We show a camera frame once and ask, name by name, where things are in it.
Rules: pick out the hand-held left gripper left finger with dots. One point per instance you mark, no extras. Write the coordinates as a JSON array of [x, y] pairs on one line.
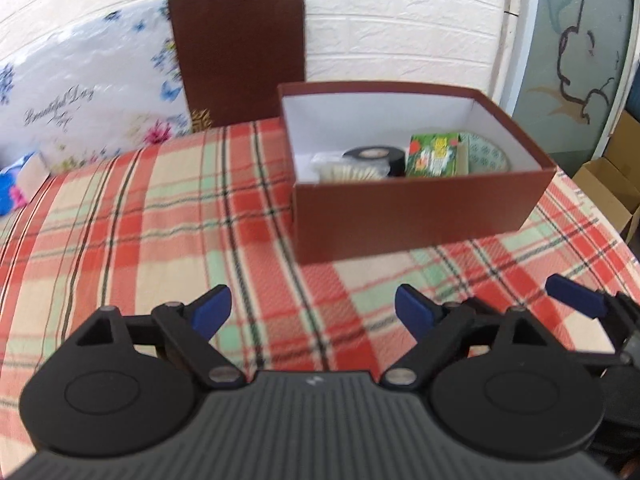
[[212, 311]]

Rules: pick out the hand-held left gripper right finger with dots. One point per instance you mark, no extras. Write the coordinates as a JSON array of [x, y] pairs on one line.
[[415, 311]]

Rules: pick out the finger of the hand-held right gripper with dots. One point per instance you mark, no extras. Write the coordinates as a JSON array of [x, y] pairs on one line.
[[575, 295]]

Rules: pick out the brown cardboard storage box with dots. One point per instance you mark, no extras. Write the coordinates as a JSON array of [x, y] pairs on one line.
[[400, 220]]

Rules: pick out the green flower-print box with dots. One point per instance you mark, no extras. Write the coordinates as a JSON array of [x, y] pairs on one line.
[[432, 157]]

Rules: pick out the bag of cotton swabs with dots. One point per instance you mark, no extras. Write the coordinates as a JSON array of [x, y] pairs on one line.
[[345, 172]]

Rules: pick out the black tape roll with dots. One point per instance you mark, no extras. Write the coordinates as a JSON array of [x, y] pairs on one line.
[[372, 152]]

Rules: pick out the patterned wide tape roll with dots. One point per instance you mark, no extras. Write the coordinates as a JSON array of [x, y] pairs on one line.
[[487, 155]]

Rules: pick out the plaid blanket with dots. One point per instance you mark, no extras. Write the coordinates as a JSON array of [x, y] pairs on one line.
[[150, 235]]

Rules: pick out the small open cardboard box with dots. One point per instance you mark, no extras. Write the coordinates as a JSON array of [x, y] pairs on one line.
[[607, 190]]

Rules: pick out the cartoon-print door panel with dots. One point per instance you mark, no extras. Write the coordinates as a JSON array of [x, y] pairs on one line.
[[575, 85]]

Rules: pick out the blue floral tissue pack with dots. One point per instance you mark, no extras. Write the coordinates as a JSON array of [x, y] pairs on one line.
[[12, 190]]

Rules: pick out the brown box lid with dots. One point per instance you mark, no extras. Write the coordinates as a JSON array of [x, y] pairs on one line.
[[235, 60]]

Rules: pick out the white floral pillow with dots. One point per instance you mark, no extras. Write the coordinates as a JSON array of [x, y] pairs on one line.
[[90, 85]]

